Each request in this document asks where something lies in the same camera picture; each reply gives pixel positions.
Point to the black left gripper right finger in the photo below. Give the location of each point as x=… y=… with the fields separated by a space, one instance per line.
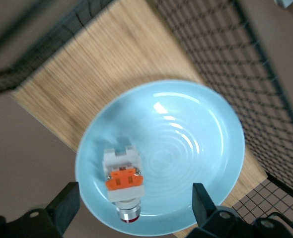
x=211 y=215

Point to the white orange red push button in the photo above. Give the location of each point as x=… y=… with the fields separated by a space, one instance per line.
x=124 y=178

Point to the wooden board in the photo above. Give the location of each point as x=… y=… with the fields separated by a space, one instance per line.
x=74 y=74

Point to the light blue round plate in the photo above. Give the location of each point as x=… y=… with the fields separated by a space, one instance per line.
x=186 y=148

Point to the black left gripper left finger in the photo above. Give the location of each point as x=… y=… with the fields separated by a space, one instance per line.
x=62 y=213

